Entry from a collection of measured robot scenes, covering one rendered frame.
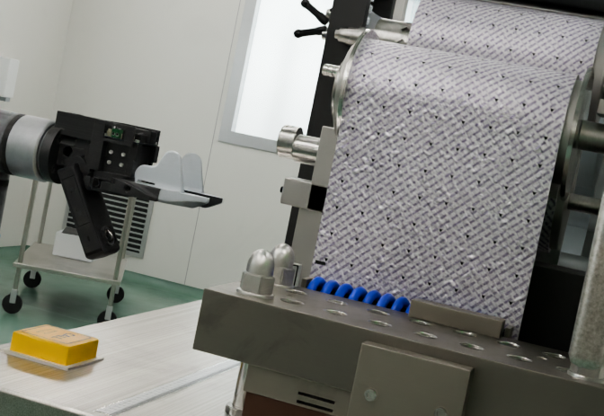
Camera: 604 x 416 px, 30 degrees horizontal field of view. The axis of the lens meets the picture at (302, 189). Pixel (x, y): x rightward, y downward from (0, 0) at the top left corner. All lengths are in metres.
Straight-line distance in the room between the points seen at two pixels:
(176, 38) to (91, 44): 0.62
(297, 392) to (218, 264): 6.21
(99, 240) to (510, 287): 0.47
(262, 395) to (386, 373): 0.14
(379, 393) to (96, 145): 0.48
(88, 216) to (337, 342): 0.40
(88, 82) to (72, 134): 6.34
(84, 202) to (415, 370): 0.49
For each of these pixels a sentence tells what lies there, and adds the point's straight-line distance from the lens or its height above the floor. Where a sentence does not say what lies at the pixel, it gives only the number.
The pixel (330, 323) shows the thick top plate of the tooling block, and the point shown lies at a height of 1.03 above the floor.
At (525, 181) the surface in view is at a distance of 1.20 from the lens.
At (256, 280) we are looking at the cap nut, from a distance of 1.08.
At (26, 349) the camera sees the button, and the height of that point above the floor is 0.91.
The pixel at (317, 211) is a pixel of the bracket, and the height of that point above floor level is 1.11.
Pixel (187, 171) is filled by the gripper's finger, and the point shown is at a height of 1.12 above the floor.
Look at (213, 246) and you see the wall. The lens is 7.28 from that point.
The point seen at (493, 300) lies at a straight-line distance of 1.21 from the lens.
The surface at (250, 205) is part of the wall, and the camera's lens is 7.18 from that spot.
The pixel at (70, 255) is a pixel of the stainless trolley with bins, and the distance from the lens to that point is 6.25.
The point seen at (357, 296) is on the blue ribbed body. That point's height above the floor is 1.03.
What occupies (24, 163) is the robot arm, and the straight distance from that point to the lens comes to 1.36.
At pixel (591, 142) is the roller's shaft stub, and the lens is 1.25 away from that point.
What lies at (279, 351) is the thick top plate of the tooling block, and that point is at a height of 0.99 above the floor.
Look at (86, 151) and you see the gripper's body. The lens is 1.34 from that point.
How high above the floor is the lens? 1.20
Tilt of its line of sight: 3 degrees down
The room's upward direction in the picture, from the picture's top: 11 degrees clockwise
